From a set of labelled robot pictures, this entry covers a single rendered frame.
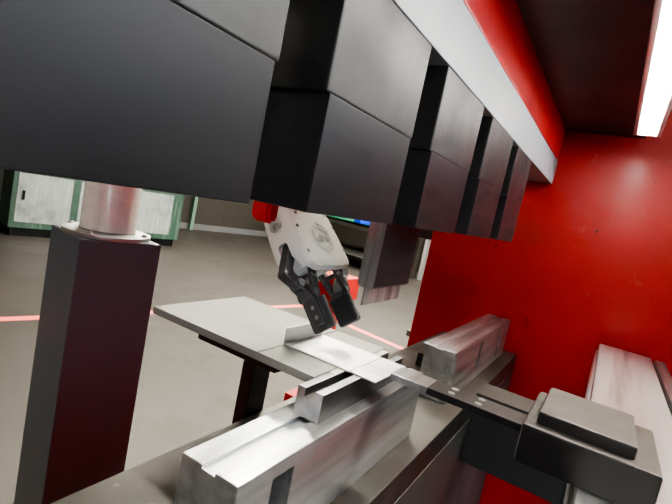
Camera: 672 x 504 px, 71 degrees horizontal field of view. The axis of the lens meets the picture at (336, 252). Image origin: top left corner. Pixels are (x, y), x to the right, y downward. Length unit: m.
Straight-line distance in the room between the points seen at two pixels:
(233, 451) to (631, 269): 1.12
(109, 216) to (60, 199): 5.62
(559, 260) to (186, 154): 1.21
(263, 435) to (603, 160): 1.13
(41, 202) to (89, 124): 6.52
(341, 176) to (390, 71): 0.10
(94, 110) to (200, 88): 0.05
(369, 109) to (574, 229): 1.04
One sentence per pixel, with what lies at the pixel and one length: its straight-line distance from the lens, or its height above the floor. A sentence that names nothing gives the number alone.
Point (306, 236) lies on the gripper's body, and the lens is 0.58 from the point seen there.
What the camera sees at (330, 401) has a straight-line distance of 0.50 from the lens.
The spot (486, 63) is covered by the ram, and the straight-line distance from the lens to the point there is 0.63.
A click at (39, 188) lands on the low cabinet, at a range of 6.70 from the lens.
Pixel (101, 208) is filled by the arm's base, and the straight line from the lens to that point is 1.16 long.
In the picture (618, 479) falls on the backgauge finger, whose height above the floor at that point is 1.01.
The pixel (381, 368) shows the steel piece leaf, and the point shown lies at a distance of 0.58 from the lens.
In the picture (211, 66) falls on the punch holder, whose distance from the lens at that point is 0.25.
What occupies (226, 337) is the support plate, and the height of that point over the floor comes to 1.00.
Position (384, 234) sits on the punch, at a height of 1.16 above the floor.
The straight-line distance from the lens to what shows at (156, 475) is 0.57.
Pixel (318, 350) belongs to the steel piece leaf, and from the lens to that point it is 0.59.
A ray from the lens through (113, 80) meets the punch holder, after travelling 0.22.
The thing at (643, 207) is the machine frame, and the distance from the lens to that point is 1.37.
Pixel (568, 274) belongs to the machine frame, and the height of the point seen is 1.12.
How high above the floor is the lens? 1.19
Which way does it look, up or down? 6 degrees down
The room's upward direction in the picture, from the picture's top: 12 degrees clockwise
